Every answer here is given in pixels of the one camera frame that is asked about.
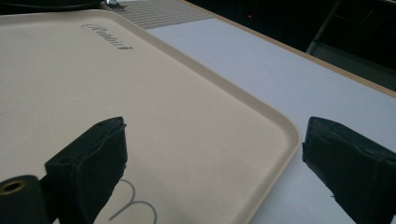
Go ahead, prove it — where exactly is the grey woven placemat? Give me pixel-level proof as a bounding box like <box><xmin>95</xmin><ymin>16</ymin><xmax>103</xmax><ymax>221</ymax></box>
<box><xmin>101</xmin><ymin>0</ymin><xmax>216</xmax><ymax>31</ymax></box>

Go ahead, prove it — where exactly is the metal fork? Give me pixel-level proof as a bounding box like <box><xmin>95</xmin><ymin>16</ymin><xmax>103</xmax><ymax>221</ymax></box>
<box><xmin>106</xmin><ymin>0</ymin><xmax>128</xmax><ymax>9</ymax></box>

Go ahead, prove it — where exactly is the beige plastic tray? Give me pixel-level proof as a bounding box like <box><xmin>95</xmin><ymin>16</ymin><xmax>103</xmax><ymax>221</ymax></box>
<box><xmin>0</xmin><ymin>8</ymin><xmax>303</xmax><ymax>224</ymax></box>

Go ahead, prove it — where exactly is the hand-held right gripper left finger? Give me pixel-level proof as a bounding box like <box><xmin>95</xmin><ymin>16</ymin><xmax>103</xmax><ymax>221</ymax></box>
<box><xmin>44</xmin><ymin>116</ymin><xmax>129</xmax><ymax>224</ymax></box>

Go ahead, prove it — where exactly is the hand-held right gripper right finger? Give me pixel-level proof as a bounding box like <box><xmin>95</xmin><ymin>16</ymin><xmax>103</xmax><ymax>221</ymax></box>
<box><xmin>302</xmin><ymin>116</ymin><xmax>396</xmax><ymax>224</ymax></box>

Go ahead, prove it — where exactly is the metal stand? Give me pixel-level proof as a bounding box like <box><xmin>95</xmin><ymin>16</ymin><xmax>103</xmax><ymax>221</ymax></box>
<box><xmin>305</xmin><ymin>0</ymin><xmax>396</xmax><ymax>55</ymax></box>

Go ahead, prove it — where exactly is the black round plate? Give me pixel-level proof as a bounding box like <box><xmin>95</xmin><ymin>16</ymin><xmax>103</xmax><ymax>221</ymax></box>
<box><xmin>0</xmin><ymin>0</ymin><xmax>104</xmax><ymax>16</ymax></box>

